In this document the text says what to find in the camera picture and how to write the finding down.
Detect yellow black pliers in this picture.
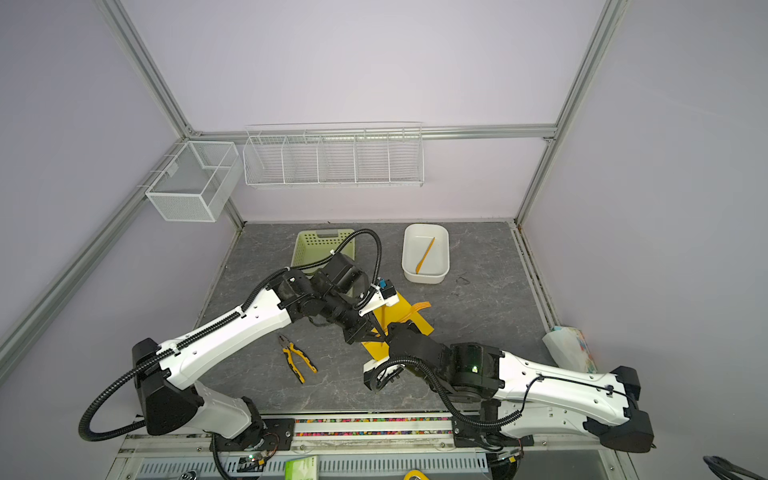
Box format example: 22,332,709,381
278,334,318,384

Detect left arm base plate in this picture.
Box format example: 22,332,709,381
209,417,296,452

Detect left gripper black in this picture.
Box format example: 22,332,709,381
321,289,388,344

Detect aluminium frame rail base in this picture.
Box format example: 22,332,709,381
107,412,638,479

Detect green white small box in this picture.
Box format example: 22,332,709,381
284,456,319,480

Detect green perforated plastic basket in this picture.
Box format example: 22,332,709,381
291,229,354,271

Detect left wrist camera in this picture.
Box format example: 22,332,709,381
368,279,400,309

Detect black cable bottom right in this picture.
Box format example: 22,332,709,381
703,455,764,480

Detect small white mesh basket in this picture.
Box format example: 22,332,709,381
146,141,244,223

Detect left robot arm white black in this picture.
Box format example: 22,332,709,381
78,247,398,450

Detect white oval plastic tub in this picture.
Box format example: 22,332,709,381
401,223,450,285

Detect yellow paper napkin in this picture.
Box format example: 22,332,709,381
362,293,434,361

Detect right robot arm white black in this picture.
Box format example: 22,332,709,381
363,321,654,453

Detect long white wire shelf basket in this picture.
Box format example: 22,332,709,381
242,121,425,187

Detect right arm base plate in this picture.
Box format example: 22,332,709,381
451,417,534,451

